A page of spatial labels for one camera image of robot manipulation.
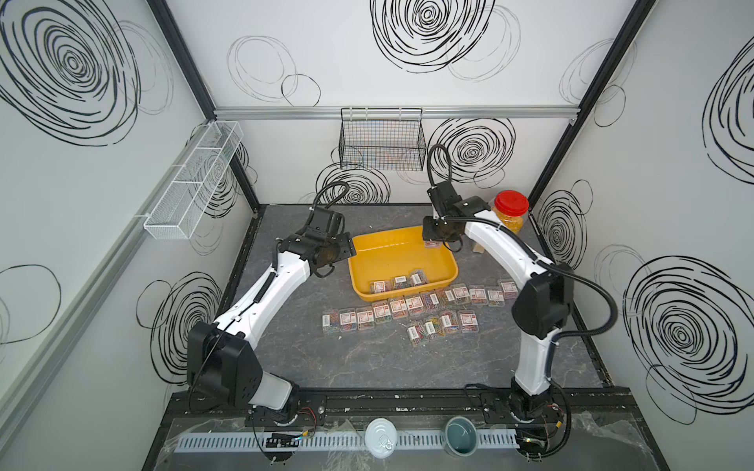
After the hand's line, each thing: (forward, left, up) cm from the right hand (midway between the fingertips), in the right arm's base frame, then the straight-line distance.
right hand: (431, 233), depth 89 cm
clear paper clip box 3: (-13, -5, -16) cm, 21 cm away
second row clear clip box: (-25, +1, -15) cm, 29 cm away
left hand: (-8, +26, +2) cm, 27 cm away
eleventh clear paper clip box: (-23, +30, -15) cm, 41 cm away
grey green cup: (-50, -5, -17) cm, 53 cm away
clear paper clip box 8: (-22, +20, -14) cm, 33 cm away
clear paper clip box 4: (-15, 0, -16) cm, 22 cm away
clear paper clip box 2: (-13, -10, -15) cm, 22 cm away
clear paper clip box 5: (-16, +5, -16) cm, 23 cm away
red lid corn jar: (+11, -27, -1) cm, 29 cm away
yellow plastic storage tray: (+3, +16, -18) cm, 24 cm away
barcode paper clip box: (-26, +5, -16) cm, 31 cm away
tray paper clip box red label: (-4, 0, 0) cm, 4 cm away
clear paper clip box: (-13, -15, -15) cm, 25 cm away
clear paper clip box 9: (-22, +25, -14) cm, 36 cm away
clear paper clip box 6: (-18, +10, -15) cm, 26 cm away
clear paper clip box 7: (-20, +15, -15) cm, 29 cm away
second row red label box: (-21, -11, -15) cm, 29 cm away
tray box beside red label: (-22, -4, -15) cm, 27 cm away
